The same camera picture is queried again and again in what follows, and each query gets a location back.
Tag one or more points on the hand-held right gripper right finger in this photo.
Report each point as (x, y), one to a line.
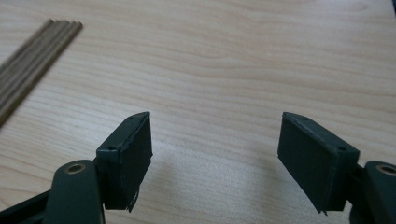
(314, 161)

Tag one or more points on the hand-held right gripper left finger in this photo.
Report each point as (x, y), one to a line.
(124, 161)

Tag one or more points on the row of dark brown chopsticks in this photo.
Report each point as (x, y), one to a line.
(31, 62)

